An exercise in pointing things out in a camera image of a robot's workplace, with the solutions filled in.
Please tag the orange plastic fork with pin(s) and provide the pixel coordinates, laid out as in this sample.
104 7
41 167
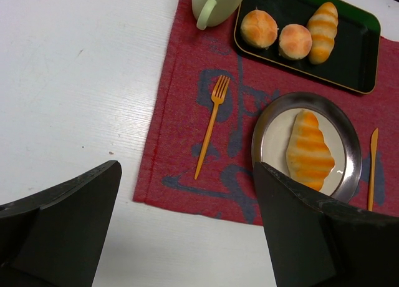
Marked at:
218 96

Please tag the black and green tray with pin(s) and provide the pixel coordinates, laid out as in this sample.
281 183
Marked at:
354 58

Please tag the red patterned placemat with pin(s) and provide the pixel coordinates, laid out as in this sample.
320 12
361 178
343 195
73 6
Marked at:
224 188

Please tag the silver rimmed white plate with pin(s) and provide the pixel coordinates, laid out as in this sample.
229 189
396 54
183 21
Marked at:
273 129

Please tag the round bun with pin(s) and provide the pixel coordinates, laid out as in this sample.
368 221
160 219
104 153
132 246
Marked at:
295 42
259 29

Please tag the large striped croissant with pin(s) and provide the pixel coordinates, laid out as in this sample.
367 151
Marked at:
308 157

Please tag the orange plastic knife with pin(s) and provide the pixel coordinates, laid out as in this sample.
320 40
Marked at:
373 155

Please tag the round bun right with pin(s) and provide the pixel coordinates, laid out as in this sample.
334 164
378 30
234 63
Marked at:
295 42

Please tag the small striped bread roll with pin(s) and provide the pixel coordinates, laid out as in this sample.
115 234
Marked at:
323 29

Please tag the light green mug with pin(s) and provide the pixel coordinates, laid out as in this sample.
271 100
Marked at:
211 13

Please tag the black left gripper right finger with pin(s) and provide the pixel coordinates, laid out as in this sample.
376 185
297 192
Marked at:
316 240

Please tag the round bun left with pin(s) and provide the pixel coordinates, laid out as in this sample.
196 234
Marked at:
259 29

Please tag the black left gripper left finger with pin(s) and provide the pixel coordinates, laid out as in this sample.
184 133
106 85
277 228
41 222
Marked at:
55 237

